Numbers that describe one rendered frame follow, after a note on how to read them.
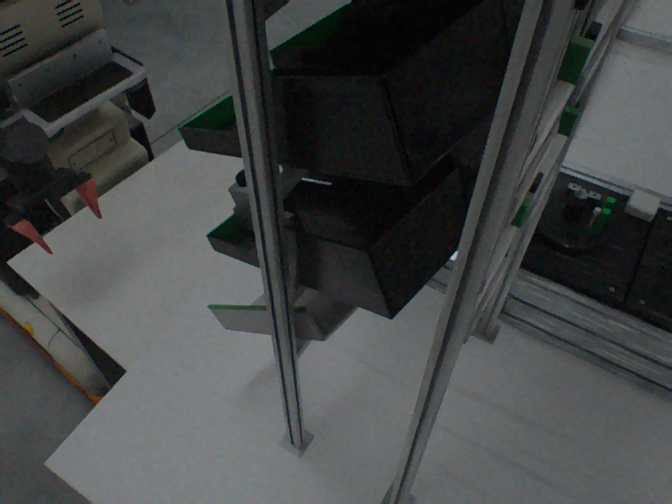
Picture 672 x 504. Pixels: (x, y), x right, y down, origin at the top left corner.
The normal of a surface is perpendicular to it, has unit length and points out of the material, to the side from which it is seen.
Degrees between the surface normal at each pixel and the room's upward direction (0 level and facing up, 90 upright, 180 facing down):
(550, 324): 90
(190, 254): 0
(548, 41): 90
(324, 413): 0
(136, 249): 0
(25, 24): 98
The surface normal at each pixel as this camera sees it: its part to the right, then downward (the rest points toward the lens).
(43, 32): 0.77, 0.57
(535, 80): -0.53, 0.66
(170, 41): -0.01, -0.63
